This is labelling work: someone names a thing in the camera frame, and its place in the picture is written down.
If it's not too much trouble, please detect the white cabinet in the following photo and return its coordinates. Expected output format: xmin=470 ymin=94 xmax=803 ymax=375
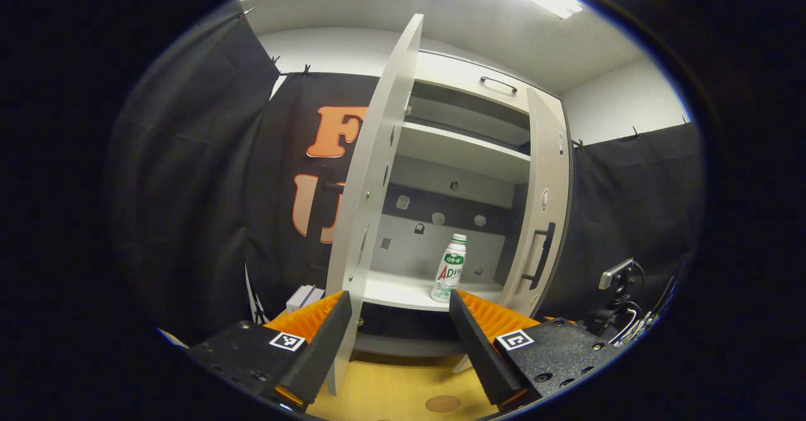
xmin=362 ymin=50 xmax=574 ymax=359

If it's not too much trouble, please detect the white cabinet drawer front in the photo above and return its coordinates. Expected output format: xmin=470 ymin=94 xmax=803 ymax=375
xmin=412 ymin=50 xmax=564 ymax=113

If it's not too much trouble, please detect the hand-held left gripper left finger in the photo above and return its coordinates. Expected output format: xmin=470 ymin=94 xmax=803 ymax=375
xmin=188 ymin=290 xmax=353 ymax=412

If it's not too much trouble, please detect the white green label bottle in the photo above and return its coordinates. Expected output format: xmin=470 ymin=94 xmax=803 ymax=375
xmin=430 ymin=233 xmax=468 ymax=303

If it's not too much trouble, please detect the white cable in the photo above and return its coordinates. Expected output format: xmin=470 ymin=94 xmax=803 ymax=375
xmin=614 ymin=305 xmax=659 ymax=346

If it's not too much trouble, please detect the blue white printed box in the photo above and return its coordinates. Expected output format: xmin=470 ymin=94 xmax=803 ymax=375
xmin=287 ymin=284 xmax=325 ymax=313

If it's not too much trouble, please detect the black backdrop cloth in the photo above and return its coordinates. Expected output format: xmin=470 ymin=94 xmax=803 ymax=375
xmin=108 ymin=12 xmax=705 ymax=346

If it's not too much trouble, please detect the white cabinet shelf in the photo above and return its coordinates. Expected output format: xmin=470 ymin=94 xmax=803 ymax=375
xmin=362 ymin=270 xmax=504 ymax=312
xmin=395 ymin=121 xmax=533 ymax=184

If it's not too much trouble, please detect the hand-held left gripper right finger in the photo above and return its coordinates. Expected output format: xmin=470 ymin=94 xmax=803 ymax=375
xmin=448 ymin=288 xmax=621 ymax=409

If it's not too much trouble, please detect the black cabinet door handle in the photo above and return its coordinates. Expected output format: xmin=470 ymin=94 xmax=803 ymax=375
xmin=521 ymin=222 xmax=557 ymax=291

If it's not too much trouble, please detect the black curved drawer handle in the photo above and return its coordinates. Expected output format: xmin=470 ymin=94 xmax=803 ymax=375
xmin=480 ymin=76 xmax=518 ymax=94

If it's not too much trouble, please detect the white cabinet door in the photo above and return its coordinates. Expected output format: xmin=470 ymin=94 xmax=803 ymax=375
xmin=324 ymin=13 xmax=424 ymax=396
xmin=502 ymin=87 xmax=570 ymax=318

